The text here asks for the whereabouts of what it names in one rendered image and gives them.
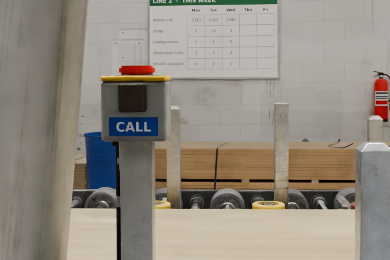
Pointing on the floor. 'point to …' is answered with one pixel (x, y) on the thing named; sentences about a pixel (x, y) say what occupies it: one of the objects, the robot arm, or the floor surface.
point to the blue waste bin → (100, 161)
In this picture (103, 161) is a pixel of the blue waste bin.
